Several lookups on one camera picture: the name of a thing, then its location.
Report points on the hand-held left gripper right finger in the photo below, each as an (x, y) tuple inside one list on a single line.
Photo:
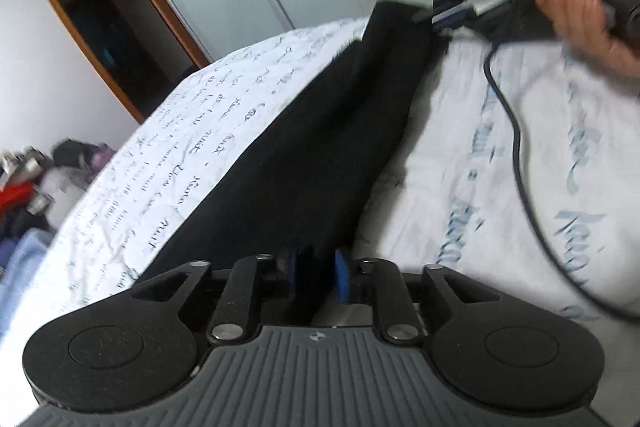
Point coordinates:
[(343, 274)]

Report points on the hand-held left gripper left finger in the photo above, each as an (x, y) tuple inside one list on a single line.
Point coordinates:
[(294, 268)]

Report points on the black pants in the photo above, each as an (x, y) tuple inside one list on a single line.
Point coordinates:
[(310, 147)]

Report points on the person's right hand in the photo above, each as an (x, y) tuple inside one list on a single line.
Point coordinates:
[(580, 17)]

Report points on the white script-printed bed sheet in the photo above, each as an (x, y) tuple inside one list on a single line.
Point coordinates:
[(450, 147)]

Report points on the pile of clothes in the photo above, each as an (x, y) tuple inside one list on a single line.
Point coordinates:
[(65, 187)]

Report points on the light blue blanket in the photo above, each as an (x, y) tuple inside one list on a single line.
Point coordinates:
[(25, 272)]

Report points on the open wooden shelf unit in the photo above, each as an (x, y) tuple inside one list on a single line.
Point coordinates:
[(115, 47)]

